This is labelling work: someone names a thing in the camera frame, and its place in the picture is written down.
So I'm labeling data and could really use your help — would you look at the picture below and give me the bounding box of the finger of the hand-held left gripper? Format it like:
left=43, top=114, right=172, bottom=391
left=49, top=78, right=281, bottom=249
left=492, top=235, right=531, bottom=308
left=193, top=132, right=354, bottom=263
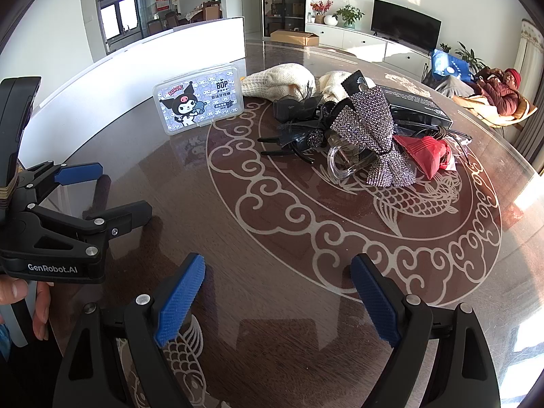
left=17, top=162, right=105, bottom=207
left=25, top=201, right=153, bottom=264

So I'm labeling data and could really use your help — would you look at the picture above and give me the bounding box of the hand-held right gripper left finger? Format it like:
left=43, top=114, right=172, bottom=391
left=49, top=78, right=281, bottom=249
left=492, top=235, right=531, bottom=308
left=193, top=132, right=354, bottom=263
left=51, top=253, right=207, bottom=408

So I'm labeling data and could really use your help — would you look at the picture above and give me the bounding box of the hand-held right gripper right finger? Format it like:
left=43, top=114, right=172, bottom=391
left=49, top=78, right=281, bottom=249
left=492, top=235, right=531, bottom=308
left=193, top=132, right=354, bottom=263
left=351, top=253, right=502, bottom=408

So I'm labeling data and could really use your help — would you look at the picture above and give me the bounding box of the clear cartoon-print plastic box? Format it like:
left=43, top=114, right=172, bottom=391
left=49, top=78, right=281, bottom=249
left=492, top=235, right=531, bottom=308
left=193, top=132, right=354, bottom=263
left=153, top=63, right=244, bottom=137

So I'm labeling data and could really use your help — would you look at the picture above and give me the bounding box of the red fabric hair clip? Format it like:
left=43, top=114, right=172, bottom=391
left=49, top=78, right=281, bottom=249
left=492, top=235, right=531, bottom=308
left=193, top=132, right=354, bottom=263
left=393, top=134, right=456, bottom=180

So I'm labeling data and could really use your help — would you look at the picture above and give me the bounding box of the rhinestone bow hair claw clip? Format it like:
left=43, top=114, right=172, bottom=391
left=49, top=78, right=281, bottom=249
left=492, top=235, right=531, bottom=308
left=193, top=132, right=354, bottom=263
left=327, top=70, right=419, bottom=188

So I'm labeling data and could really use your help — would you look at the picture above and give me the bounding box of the black hair claw clip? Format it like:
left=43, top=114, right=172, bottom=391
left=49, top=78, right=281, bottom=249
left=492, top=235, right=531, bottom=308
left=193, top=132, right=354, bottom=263
left=257, top=121, right=330, bottom=166

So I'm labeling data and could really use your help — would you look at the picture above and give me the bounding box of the black ribbon bow hair clip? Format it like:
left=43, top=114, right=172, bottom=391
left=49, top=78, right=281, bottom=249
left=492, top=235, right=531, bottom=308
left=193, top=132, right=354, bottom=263
left=272, top=89, right=336, bottom=127

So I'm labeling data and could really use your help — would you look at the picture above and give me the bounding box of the person's left hand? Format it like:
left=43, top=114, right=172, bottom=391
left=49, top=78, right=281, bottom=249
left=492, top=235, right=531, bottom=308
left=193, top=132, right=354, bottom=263
left=0, top=279, right=51, bottom=341

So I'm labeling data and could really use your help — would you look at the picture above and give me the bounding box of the white partition board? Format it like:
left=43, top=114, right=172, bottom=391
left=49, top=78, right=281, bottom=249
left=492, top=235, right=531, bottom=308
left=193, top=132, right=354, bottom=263
left=19, top=16, right=248, bottom=171

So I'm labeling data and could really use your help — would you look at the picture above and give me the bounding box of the black flat box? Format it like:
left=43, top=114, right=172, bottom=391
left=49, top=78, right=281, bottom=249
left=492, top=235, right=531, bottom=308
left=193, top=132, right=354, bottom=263
left=377, top=85, right=454, bottom=130

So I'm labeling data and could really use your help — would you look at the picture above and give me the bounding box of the white knit hat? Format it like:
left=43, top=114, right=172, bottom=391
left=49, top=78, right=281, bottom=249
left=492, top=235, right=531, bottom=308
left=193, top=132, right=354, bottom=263
left=241, top=63, right=317, bottom=103

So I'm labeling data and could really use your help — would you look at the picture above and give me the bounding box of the cream knit hat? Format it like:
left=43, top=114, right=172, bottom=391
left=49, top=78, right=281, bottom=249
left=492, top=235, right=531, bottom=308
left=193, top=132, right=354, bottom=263
left=319, top=71, right=354, bottom=103

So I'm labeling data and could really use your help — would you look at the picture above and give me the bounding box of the tan recliner chair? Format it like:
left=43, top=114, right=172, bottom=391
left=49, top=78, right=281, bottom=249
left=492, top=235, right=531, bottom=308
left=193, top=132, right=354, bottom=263
left=453, top=93, right=539, bottom=129

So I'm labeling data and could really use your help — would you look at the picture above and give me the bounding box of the cardboard box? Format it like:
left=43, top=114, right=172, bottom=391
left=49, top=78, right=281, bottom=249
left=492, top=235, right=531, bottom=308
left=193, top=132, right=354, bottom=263
left=271, top=30, right=319, bottom=47

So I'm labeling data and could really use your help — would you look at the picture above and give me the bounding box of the blue bag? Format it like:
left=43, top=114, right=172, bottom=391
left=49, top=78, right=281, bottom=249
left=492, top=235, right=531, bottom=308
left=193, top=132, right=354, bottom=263
left=429, top=49, right=470, bottom=82

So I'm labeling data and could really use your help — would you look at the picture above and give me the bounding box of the tall leafy potted plant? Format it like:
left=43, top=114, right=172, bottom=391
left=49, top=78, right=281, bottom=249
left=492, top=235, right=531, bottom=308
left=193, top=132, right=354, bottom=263
left=455, top=42, right=485, bottom=74

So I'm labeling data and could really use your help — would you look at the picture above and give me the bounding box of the white television cabinet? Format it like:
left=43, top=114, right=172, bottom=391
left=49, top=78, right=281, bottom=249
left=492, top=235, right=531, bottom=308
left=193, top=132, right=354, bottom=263
left=306, top=23, right=434, bottom=66

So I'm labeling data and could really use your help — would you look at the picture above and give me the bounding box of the glass display cabinet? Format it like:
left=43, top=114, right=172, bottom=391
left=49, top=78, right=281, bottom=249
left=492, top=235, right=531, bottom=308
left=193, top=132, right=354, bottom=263
left=260, top=0, right=307, bottom=37

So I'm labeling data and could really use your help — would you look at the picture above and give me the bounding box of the grey curtain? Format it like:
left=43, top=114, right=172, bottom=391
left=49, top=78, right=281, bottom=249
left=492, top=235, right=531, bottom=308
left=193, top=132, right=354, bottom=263
left=510, top=19, right=544, bottom=173

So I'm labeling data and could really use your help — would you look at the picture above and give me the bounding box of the black television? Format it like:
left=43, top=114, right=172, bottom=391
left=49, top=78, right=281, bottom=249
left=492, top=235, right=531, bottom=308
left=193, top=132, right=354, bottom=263
left=371, top=0, right=442, bottom=49

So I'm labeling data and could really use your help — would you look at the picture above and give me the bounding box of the red flower bouquet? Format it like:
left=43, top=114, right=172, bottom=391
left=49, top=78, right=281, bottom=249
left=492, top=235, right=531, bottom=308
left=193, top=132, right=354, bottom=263
left=310, top=0, right=334, bottom=24

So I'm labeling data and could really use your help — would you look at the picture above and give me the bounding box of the green potted plant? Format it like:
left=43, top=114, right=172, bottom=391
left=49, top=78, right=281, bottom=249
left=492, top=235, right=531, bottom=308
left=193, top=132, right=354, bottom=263
left=336, top=5, right=365, bottom=30

